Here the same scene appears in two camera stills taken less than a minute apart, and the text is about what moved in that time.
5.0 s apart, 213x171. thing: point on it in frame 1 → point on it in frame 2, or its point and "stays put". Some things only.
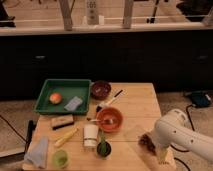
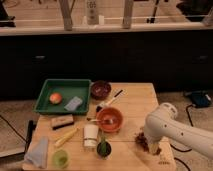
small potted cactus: (104, 148) stays put
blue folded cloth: (38, 152) stays put
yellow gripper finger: (162, 153) → (153, 147)
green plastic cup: (60, 158) stays put
